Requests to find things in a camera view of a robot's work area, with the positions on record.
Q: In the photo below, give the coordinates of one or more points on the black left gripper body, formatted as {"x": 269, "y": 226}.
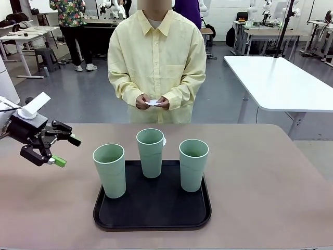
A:
{"x": 26, "y": 129}

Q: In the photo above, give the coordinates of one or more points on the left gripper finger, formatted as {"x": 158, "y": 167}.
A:
{"x": 33, "y": 155}
{"x": 62, "y": 129}

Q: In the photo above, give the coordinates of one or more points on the pale green plastic cup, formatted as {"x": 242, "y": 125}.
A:
{"x": 151, "y": 161}
{"x": 112, "y": 179}
{"x": 192, "y": 174}

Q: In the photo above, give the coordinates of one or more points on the person's left forearm yellow sleeve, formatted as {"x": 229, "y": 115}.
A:
{"x": 184, "y": 89}

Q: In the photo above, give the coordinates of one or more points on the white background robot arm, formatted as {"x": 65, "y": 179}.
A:
{"x": 251, "y": 10}
{"x": 295, "y": 11}

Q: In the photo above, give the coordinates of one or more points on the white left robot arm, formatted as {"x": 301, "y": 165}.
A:
{"x": 5, "y": 102}

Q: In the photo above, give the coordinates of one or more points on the person's right forearm yellow sleeve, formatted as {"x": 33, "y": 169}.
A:
{"x": 127, "y": 89}

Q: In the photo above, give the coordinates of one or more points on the person's right hand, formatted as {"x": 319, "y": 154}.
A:
{"x": 141, "y": 102}

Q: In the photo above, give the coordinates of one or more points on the person's left hand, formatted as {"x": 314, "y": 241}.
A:
{"x": 164, "y": 103}

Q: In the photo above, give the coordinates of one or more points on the white cylindrical air purifier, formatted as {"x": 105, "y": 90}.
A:
{"x": 6, "y": 78}

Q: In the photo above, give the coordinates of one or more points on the small grey-green bottle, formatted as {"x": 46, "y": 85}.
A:
{"x": 46, "y": 72}

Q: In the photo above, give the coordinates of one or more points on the grey plastic stool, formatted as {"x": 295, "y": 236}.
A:
{"x": 46, "y": 53}

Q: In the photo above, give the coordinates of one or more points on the dark desk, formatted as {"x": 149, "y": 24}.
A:
{"x": 99, "y": 26}

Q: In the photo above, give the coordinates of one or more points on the black bag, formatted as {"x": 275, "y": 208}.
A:
{"x": 15, "y": 17}

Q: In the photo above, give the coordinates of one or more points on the person in floral shirt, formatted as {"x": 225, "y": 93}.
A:
{"x": 69, "y": 13}

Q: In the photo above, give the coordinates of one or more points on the person in yellow shirt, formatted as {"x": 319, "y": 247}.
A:
{"x": 156, "y": 52}

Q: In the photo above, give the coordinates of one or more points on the black plastic serving tray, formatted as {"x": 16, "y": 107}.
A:
{"x": 156, "y": 208}

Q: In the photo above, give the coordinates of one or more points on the white whiteboard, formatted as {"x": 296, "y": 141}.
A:
{"x": 31, "y": 5}

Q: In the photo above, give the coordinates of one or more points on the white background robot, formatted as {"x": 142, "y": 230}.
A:
{"x": 112, "y": 6}

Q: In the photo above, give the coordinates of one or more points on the person in purple top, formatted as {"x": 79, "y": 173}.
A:
{"x": 190, "y": 10}

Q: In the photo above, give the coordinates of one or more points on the small brown side table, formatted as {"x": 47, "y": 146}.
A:
{"x": 206, "y": 30}

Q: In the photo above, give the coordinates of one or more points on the black backpack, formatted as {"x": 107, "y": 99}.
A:
{"x": 230, "y": 36}

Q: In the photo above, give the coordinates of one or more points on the wooden top desk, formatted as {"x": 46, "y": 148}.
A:
{"x": 270, "y": 33}

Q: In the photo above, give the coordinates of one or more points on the black stand pole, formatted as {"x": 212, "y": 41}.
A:
{"x": 284, "y": 26}

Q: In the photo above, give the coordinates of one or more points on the white desk with equipment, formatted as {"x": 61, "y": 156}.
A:
{"x": 316, "y": 23}

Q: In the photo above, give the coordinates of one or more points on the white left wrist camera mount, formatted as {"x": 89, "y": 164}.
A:
{"x": 35, "y": 105}

